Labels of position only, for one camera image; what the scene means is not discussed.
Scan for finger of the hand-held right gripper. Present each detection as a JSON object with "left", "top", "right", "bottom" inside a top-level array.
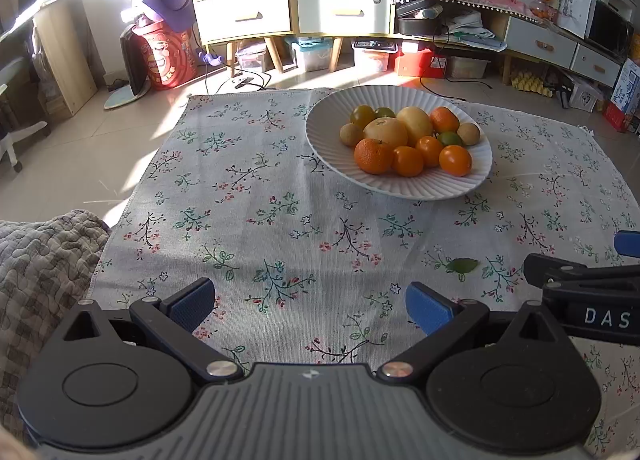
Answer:
[
  {"left": 523, "top": 253, "right": 640, "bottom": 288},
  {"left": 614, "top": 230, "right": 640, "bottom": 257}
]

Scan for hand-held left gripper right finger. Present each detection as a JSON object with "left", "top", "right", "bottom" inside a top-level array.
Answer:
[{"left": 376, "top": 282, "right": 569, "bottom": 385}]

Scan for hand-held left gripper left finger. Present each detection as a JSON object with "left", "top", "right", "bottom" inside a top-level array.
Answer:
[{"left": 61, "top": 277, "right": 245, "bottom": 387}]

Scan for orange mandarin with stem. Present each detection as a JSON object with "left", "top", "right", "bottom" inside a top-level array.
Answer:
[{"left": 430, "top": 106, "right": 460, "bottom": 134}]

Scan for yellow pear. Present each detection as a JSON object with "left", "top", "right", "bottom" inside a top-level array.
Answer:
[
  {"left": 395, "top": 107, "right": 434, "bottom": 146},
  {"left": 363, "top": 117, "right": 408, "bottom": 150}
]

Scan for white ribbed plate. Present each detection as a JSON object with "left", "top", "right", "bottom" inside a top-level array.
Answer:
[{"left": 305, "top": 85, "right": 493, "bottom": 201}]

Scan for yellow-green citrus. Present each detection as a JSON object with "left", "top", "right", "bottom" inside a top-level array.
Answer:
[{"left": 349, "top": 105, "right": 376, "bottom": 130}]

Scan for floral white tablecloth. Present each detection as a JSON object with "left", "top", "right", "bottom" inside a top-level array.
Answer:
[{"left": 92, "top": 87, "right": 640, "bottom": 460}]

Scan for grey quilted blanket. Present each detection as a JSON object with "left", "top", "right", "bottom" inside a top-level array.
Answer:
[{"left": 0, "top": 210, "right": 111, "bottom": 441}]

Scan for blue white cardboard box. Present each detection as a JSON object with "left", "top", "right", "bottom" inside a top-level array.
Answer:
[{"left": 610, "top": 57, "right": 640, "bottom": 116}]

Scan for yellow egg tray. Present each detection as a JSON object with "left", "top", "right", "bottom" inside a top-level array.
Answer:
[{"left": 512, "top": 72, "right": 553, "bottom": 97}]

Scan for low clear plastic box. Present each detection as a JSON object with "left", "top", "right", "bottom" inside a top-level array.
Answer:
[{"left": 446, "top": 56, "right": 491, "bottom": 80}]

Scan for low cabinet white drawers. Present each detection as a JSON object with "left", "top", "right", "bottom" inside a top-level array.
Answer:
[{"left": 502, "top": 15, "right": 626, "bottom": 88}]

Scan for black microwave oven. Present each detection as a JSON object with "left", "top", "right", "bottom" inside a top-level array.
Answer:
[{"left": 585, "top": 0, "right": 636, "bottom": 58}]

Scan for red box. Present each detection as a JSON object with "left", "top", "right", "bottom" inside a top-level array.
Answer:
[{"left": 395, "top": 42, "right": 448, "bottom": 78}]

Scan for red printed drum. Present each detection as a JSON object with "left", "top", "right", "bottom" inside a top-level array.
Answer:
[{"left": 137, "top": 20, "right": 198, "bottom": 91}]

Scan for white office chair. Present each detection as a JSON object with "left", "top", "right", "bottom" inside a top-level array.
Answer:
[{"left": 0, "top": 57, "right": 51, "bottom": 173}]

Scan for stack of papers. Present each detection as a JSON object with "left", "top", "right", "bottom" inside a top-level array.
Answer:
[{"left": 442, "top": 7, "right": 508, "bottom": 51}]

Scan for black panel heater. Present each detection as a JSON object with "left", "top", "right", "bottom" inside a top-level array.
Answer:
[{"left": 104, "top": 25, "right": 151, "bottom": 111}]

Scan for clear plastic storage box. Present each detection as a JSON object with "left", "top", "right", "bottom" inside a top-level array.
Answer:
[{"left": 235, "top": 42, "right": 268, "bottom": 73}]

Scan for clear storage box black lid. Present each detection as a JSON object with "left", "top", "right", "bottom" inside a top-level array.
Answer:
[{"left": 352, "top": 40, "right": 396, "bottom": 73}]

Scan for clear storage box blue lid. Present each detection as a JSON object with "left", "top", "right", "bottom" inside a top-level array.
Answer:
[{"left": 290, "top": 37, "right": 333, "bottom": 72}]

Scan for black open case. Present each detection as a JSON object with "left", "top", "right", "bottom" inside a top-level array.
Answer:
[{"left": 395, "top": 0, "right": 443, "bottom": 36}]

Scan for light wooden desk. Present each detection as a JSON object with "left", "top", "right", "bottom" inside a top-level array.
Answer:
[{"left": 0, "top": 0, "right": 98, "bottom": 116}]

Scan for wooden cabinet white drawers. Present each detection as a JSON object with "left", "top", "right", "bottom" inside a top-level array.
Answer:
[{"left": 186, "top": 0, "right": 401, "bottom": 76}]

